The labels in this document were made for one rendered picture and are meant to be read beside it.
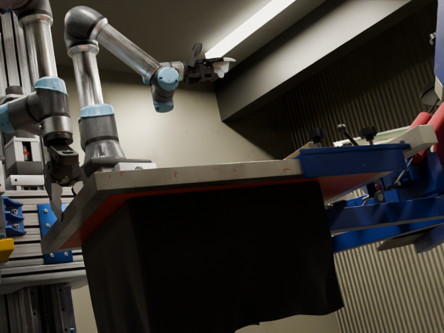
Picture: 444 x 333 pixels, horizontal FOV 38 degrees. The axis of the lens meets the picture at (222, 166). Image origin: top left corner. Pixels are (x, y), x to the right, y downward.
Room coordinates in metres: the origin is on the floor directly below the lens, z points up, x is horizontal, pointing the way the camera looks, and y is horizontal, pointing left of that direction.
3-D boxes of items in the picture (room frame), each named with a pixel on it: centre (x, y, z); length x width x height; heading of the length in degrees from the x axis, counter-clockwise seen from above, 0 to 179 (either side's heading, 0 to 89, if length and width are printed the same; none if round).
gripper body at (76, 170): (1.49, 0.38, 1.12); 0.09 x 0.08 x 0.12; 29
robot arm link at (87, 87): (2.20, 0.42, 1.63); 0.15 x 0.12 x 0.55; 17
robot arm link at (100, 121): (2.08, 0.38, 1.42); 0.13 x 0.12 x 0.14; 17
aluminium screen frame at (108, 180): (1.64, 0.04, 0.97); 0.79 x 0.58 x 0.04; 119
